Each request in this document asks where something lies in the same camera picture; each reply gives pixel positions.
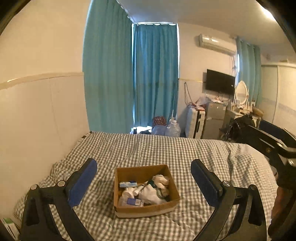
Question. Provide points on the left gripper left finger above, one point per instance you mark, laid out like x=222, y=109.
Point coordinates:
x=38, y=222

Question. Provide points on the white air conditioner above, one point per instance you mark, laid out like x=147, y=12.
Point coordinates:
x=217, y=45

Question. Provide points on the black chair with clothes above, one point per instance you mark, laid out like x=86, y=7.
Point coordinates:
x=233, y=132

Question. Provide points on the teal side curtain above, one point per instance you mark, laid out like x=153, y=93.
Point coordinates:
x=250, y=69

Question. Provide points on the white oval mirror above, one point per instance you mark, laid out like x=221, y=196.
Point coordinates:
x=241, y=93

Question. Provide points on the grey mini fridge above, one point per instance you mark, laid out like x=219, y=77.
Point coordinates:
x=213, y=122

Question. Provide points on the black wall television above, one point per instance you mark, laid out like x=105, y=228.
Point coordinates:
x=220, y=82

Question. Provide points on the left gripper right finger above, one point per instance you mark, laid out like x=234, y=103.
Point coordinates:
x=249, y=222

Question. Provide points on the person's right hand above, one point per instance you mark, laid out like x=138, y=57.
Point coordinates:
x=279, y=213

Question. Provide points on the brown cardboard box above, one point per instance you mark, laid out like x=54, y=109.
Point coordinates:
x=142, y=175

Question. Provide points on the clear water jug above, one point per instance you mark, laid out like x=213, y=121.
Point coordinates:
x=173, y=129

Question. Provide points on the cream lace cloth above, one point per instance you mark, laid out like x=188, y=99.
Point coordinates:
x=161, y=181

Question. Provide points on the grey white sock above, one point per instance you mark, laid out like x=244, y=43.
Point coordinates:
x=127, y=198

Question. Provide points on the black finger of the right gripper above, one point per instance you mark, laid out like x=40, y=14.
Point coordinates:
x=264, y=142

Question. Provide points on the white suitcase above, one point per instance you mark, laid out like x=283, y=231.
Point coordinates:
x=195, y=123

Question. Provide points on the white wardrobe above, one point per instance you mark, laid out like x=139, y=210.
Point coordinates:
x=278, y=95

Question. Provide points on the blue Vinda tissue pack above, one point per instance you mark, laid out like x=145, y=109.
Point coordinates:
x=127, y=184

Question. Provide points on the pale green folding hanger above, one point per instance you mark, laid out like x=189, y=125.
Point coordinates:
x=162, y=190

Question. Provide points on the white plush toy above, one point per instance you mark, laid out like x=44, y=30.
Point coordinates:
x=148, y=196

